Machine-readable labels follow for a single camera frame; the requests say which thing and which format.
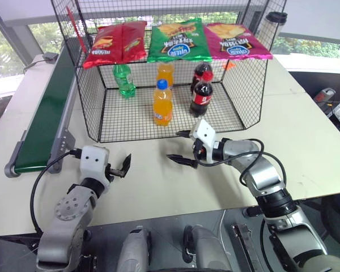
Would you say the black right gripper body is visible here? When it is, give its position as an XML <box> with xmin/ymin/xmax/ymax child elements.
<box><xmin>192</xmin><ymin>138</ymin><xmax>210</xmax><ymax>163</ymax></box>

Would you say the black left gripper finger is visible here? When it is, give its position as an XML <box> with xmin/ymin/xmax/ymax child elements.
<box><xmin>110</xmin><ymin>167</ymin><xmax>127</xmax><ymax>179</ymax></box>
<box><xmin>121</xmin><ymin>154</ymin><xmax>133</xmax><ymax>174</ymax></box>

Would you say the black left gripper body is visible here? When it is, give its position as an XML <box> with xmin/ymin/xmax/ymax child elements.
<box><xmin>105</xmin><ymin>163</ymin><xmax>116</xmax><ymax>182</ymax></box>

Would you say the green conveyor belt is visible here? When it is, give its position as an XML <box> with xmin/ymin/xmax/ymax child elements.
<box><xmin>4</xmin><ymin>42</ymin><xmax>78</xmax><ymax>179</ymax></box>

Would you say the orange soda bottle blue cap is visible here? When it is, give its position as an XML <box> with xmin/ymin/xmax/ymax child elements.
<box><xmin>152</xmin><ymin>79</ymin><xmax>174</xmax><ymax>128</ymax></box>

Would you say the cola bottle red cap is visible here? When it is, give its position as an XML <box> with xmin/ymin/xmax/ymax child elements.
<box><xmin>189</xmin><ymin>71</ymin><xmax>214</xmax><ymax>118</ymax></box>
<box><xmin>190</xmin><ymin>62</ymin><xmax>214</xmax><ymax>97</ymax></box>

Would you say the green soda bottle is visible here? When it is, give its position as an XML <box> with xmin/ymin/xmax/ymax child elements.
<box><xmin>112</xmin><ymin>63</ymin><xmax>137</xmax><ymax>99</ymax></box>

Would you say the grey rounded housing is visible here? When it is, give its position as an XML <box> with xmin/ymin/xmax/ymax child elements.
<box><xmin>120</xmin><ymin>226</ymin><xmax>153</xmax><ymax>272</ymax></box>
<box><xmin>183</xmin><ymin>224</ymin><xmax>233</xmax><ymax>272</ymax></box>

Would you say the black table clamp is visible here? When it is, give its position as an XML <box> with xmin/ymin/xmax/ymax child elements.
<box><xmin>244</xmin><ymin>206</ymin><xmax>264</xmax><ymax>218</ymax></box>

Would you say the green chips bag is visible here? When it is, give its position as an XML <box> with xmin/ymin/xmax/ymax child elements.
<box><xmin>146</xmin><ymin>18</ymin><xmax>214</xmax><ymax>63</ymax></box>

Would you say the magenta chips bag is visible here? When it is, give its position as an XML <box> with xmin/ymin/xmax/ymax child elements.
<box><xmin>203</xmin><ymin>23</ymin><xmax>274</xmax><ymax>61</ymax></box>

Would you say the small red chips bag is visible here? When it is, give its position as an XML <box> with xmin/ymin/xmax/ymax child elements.
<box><xmin>121</xmin><ymin>20</ymin><xmax>148</xmax><ymax>64</ymax></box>

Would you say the large red chips bag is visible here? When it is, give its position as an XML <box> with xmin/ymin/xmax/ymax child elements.
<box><xmin>82</xmin><ymin>24</ymin><xmax>125</xmax><ymax>70</ymax></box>

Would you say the red grey tool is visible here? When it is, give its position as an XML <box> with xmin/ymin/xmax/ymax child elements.
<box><xmin>313</xmin><ymin>87</ymin><xmax>337</xmax><ymax>108</ymax></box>

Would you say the white cup black lid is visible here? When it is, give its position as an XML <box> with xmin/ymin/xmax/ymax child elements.
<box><xmin>258</xmin><ymin>11</ymin><xmax>288</xmax><ymax>54</ymax></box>

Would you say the red strip tag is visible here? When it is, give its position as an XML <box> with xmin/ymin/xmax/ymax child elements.
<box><xmin>66</xmin><ymin>6</ymin><xmax>88</xmax><ymax>54</ymax></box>

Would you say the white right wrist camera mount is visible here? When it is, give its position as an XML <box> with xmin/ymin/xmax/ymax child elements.
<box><xmin>190</xmin><ymin>118</ymin><xmax>218</xmax><ymax>165</ymax></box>

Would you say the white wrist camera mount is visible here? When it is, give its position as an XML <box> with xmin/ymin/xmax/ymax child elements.
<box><xmin>79</xmin><ymin>145</ymin><xmax>112</xmax><ymax>195</ymax></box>
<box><xmin>190</xmin><ymin>118</ymin><xmax>218</xmax><ymax>165</ymax></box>

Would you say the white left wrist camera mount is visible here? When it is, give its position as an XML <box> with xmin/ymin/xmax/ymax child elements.
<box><xmin>79</xmin><ymin>145</ymin><xmax>112</xmax><ymax>195</ymax></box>

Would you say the black wire mesh cage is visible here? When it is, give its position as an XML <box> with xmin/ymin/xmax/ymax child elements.
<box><xmin>50</xmin><ymin>0</ymin><xmax>287</xmax><ymax>143</ymax></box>

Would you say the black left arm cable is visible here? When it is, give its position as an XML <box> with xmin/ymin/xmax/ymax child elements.
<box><xmin>29</xmin><ymin>148</ymin><xmax>83</xmax><ymax>235</ymax></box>

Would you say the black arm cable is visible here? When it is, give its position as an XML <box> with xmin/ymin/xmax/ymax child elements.
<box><xmin>197</xmin><ymin>138</ymin><xmax>287</xmax><ymax>189</ymax></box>
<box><xmin>29</xmin><ymin>148</ymin><xmax>83</xmax><ymax>235</ymax></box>

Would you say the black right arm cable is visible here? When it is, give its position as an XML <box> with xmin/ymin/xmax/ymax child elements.
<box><xmin>197</xmin><ymin>138</ymin><xmax>287</xmax><ymax>189</ymax></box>

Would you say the black metal bracket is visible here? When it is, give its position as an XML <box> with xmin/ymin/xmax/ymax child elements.
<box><xmin>231</xmin><ymin>223</ymin><xmax>255</xmax><ymax>272</ymax></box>

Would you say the grey adapter cable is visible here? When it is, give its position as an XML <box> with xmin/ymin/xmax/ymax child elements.
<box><xmin>22</xmin><ymin>58</ymin><xmax>46</xmax><ymax>75</ymax></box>

